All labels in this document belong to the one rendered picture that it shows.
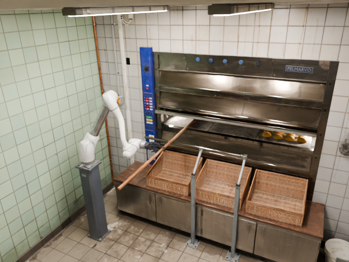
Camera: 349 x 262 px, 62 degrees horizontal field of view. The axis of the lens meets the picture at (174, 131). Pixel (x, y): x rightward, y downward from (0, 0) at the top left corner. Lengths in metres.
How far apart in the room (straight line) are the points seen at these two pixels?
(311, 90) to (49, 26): 2.75
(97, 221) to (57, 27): 2.23
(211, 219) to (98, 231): 1.36
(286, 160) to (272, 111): 0.58
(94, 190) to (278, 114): 2.17
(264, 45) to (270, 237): 1.94
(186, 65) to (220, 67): 0.41
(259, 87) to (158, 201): 1.75
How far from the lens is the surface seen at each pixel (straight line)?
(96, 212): 3.64
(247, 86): 3.22
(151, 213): 3.82
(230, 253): 3.57
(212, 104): 3.39
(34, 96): 3.41
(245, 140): 3.42
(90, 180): 3.39
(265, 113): 3.26
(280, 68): 3.14
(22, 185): 3.53
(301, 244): 3.32
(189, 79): 3.42
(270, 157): 3.45
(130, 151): 3.13
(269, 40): 3.10
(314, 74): 3.12
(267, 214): 3.23
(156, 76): 3.61
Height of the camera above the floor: 2.60
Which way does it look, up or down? 23 degrees down
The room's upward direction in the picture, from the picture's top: 1 degrees counter-clockwise
